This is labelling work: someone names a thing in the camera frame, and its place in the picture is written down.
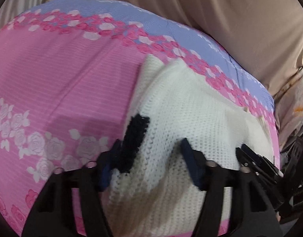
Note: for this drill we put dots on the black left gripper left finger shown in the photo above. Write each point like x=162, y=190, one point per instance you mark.
x=52, y=213

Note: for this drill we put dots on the cream floral curtain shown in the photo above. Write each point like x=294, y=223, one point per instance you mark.
x=289, y=108

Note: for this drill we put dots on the white red black knit sweater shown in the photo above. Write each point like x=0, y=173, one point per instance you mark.
x=157, y=197

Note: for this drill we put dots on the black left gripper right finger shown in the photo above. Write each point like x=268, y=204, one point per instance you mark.
x=235, y=203

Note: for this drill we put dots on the beige fabric headboard cover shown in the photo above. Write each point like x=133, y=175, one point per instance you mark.
x=264, y=36

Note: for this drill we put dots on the pink and lilac floral bedsheet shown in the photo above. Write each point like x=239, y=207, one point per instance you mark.
x=68, y=71

